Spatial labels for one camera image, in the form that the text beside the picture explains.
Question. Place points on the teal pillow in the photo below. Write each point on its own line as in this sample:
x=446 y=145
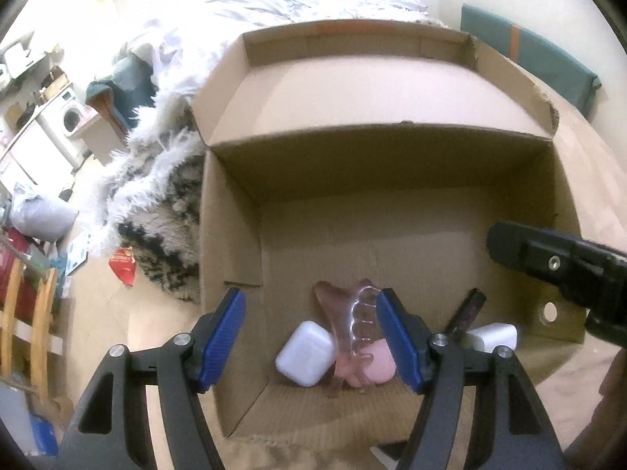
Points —
x=127 y=81

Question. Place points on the beige bedside cabinet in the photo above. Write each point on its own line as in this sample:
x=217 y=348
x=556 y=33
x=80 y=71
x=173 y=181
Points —
x=98 y=134

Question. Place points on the white kitchen cabinet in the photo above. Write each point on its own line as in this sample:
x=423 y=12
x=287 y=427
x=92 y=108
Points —
x=29 y=156

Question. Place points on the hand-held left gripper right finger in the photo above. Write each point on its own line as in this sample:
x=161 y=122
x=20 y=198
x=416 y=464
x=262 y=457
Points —
x=399 y=342

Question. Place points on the fluffy white and black blanket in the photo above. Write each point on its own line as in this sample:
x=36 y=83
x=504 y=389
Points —
x=161 y=205

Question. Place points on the flat bathroom scale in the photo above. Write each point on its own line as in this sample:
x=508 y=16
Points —
x=78 y=254

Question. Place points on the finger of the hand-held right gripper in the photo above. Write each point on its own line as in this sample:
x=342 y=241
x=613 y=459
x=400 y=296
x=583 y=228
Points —
x=610 y=328
x=539 y=254

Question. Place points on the white duvet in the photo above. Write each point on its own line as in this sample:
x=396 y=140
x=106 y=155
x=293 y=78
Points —
x=274 y=5

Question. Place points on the white earbuds case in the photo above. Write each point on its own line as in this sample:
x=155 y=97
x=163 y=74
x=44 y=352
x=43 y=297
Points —
x=303 y=355

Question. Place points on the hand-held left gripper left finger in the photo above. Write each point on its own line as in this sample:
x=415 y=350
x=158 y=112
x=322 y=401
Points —
x=223 y=342

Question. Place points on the small black square item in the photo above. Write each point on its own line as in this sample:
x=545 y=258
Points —
x=389 y=452

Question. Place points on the grey plastic bag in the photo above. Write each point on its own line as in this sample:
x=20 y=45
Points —
x=44 y=215

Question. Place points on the red bag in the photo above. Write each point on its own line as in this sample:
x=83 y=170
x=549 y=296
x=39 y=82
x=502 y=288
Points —
x=123 y=264

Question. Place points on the dark slim tube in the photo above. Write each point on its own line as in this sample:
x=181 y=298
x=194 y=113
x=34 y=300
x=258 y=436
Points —
x=465 y=313

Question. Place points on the small pink figurine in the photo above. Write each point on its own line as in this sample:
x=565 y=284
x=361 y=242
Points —
x=379 y=362

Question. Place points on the white charger plug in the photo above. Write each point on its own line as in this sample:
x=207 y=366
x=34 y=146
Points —
x=494 y=337

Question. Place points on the white washing machine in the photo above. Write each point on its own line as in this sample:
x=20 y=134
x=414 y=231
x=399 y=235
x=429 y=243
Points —
x=68 y=117

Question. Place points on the translucent pink hair claw clip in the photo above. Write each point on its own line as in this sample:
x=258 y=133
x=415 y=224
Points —
x=350 y=323

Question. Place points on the teal headboard cushion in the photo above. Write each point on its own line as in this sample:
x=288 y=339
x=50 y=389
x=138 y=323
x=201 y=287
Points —
x=539 y=54

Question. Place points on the cardboard box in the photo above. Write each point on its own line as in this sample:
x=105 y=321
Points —
x=392 y=205

